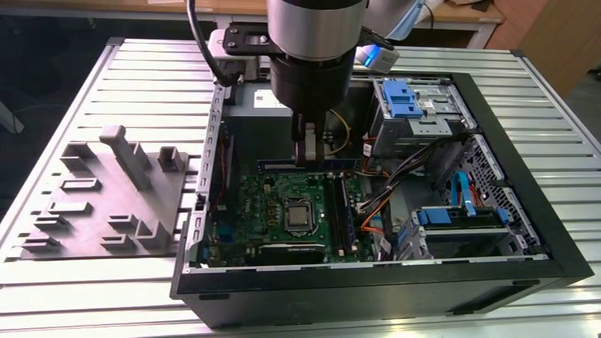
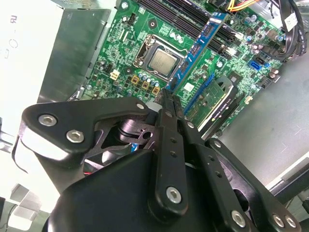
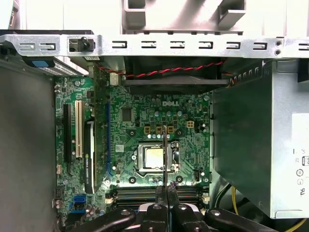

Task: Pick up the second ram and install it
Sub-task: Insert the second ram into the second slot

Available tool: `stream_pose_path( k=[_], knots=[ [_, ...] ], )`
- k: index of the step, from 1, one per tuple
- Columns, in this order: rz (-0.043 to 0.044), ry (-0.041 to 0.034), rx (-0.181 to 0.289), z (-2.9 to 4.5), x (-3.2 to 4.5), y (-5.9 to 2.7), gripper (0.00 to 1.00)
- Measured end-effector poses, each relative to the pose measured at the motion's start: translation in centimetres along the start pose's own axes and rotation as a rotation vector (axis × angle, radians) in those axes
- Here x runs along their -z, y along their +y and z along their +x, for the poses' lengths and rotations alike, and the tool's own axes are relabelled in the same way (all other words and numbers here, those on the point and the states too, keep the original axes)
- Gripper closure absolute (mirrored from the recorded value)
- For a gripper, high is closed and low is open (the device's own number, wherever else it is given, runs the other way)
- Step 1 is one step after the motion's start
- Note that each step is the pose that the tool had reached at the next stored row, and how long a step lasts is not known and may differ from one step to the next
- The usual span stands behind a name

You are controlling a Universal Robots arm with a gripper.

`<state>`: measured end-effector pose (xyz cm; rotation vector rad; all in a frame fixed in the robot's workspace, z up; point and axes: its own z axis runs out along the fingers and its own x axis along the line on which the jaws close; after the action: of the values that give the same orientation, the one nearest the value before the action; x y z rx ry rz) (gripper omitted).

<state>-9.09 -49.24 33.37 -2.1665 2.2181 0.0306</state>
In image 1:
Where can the wooden desk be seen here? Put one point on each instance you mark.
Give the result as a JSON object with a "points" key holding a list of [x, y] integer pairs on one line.
{"points": [[469, 15]]}

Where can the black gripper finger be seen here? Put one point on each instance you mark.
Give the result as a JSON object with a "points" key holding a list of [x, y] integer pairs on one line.
{"points": [[310, 144]]}

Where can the black PC case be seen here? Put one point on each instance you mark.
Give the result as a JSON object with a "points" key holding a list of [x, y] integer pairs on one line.
{"points": [[328, 299]]}

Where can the blue plastic drive bracket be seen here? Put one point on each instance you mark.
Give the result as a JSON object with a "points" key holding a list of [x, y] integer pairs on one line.
{"points": [[399, 102]]}

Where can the hard disk in blue carrier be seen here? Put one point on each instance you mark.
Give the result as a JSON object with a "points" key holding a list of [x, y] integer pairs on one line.
{"points": [[435, 216]]}

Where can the black graphics card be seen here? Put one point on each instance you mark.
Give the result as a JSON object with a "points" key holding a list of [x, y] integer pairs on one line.
{"points": [[291, 253]]}

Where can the brown wooden panel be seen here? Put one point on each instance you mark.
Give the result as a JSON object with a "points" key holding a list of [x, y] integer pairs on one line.
{"points": [[553, 35]]}

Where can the silver CPU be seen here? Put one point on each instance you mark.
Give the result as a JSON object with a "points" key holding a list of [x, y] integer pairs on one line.
{"points": [[299, 215]]}

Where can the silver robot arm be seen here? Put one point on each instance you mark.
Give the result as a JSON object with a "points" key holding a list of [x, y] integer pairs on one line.
{"points": [[315, 28]]}

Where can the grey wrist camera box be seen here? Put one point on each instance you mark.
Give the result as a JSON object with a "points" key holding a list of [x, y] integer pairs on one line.
{"points": [[244, 67], [385, 58]]}

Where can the black RAM slot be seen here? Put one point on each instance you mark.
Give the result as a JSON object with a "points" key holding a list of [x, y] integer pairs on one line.
{"points": [[332, 211], [339, 211]]}

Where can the metal drive cage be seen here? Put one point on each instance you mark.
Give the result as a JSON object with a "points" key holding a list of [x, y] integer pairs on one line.
{"points": [[423, 132]]}

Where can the grey power supply unit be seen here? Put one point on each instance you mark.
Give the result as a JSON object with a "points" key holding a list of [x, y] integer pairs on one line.
{"points": [[254, 141]]}

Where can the green motherboard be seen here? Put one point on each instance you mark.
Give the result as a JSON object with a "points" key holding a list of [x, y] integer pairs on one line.
{"points": [[263, 190]]}

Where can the metal disk bay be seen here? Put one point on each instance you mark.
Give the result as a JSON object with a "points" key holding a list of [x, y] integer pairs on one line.
{"points": [[465, 230]]}

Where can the grey parts rack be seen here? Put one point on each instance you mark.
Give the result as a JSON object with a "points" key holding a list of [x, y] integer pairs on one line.
{"points": [[118, 197]]}

